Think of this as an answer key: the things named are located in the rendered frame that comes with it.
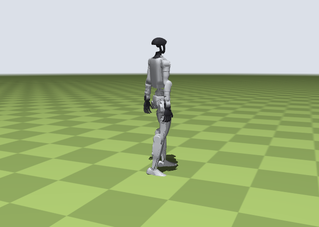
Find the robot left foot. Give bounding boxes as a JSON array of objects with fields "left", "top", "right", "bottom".
[{"left": 157, "top": 160, "right": 176, "bottom": 167}]

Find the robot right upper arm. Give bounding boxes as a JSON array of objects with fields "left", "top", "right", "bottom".
[{"left": 160, "top": 59, "right": 170, "bottom": 86}]

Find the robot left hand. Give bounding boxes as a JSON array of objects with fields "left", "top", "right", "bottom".
[{"left": 144, "top": 96, "right": 153, "bottom": 114}]

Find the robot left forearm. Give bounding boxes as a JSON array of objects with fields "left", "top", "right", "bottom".
[{"left": 145, "top": 81, "right": 152, "bottom": 100}]

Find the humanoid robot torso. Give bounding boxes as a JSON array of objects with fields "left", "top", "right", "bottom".
[{"left": 150, "top": 55, "right": 167, "bottom": 108}]

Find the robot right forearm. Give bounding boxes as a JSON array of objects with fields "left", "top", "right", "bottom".
[{"left": 163, "top": 81, "right": 172, "bottom": 107}]

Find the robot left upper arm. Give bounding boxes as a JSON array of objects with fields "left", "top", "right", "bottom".
[{"left": 147, "top": 58, "right": 151, "bottom": 83}]

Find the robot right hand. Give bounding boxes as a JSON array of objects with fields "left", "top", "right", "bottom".
[{"left": 162, "top": 103, "right": 173, "bottom": 122}]

